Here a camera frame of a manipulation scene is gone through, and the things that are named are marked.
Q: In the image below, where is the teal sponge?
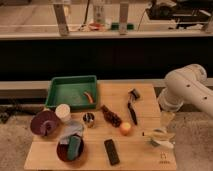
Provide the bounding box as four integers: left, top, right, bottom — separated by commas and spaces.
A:
67, 135, 81, 160

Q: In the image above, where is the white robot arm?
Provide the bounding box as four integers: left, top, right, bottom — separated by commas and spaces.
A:
157, 64, 213, 128

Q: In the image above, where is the red-brown bowl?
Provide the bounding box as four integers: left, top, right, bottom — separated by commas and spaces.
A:
56, 136, 84, 162

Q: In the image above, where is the purple bowl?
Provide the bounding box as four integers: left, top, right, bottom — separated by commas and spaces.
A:
30, 110, 60, 136

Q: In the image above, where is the black dish brush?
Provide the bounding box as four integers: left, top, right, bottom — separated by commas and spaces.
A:
127, 89, 140, 125

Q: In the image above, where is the orange fruit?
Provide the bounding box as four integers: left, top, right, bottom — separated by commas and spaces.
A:
119, 122, 132, 136

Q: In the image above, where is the black remote control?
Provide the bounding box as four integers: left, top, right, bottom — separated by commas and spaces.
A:
104, 139, 120, 165

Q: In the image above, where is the small metal cup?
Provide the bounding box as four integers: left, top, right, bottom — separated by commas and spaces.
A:
83, 113, 95, 128

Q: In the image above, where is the orange carrot toy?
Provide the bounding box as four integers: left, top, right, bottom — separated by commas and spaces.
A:
84, 92, 94, 103

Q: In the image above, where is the grey cloth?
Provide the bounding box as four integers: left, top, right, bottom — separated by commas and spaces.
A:
59, 121, 84, 145

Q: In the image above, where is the green plastic tray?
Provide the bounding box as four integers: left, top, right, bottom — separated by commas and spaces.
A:
45, 75, 98, 110

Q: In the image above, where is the white cup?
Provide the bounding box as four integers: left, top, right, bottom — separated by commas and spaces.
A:
55, 104, 71, 122

